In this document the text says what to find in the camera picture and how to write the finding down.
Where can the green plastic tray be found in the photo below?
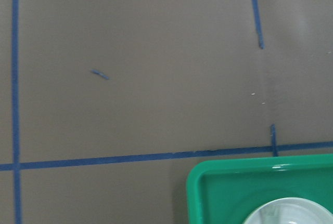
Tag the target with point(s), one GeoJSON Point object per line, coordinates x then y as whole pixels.
{"type": "Point", "coordinates": [228, 191]}

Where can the white round plate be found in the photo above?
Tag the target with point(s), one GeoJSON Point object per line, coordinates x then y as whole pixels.
{"type": "Point", "coordinates": [290, 210]}

